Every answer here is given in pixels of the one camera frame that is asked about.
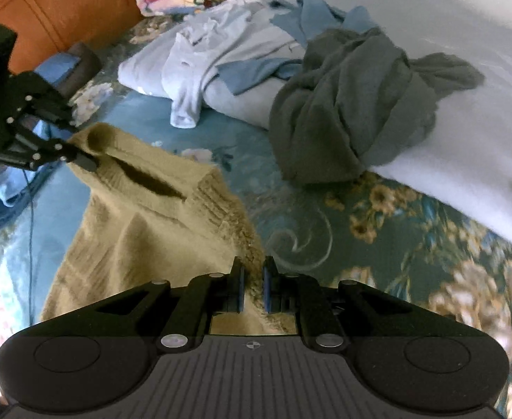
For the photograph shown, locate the mustard yellow knitted sweater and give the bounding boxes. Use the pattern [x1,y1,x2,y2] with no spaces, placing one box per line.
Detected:
[40,123,296,335]

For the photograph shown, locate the blue and brown folded clothes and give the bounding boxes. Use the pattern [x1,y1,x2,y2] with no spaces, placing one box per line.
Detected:
[34,43,102,100]

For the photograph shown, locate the blue folded garment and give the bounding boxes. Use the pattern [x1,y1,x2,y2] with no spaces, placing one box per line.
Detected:
[0,162,60,231]

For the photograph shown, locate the green floral bed sheet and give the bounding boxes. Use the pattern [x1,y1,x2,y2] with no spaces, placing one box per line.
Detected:
[0,17,512,419]

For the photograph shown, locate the orange leather headboard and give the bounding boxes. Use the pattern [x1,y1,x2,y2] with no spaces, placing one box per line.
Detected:
[0,0,141,72]

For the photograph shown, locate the light blue crumpled shirt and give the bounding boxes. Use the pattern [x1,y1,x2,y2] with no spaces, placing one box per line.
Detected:
[117,0,286,129]

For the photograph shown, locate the dark grey crumpled garment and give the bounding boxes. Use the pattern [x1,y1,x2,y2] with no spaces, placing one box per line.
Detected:
[269,28,485,185]

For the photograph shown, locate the pale blue floral quilt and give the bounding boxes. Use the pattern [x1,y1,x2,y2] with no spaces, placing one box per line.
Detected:
[117,0,512,254]

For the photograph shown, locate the medium blue crumpled garment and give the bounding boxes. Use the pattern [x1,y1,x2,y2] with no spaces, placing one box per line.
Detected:
[216,0,377,96]

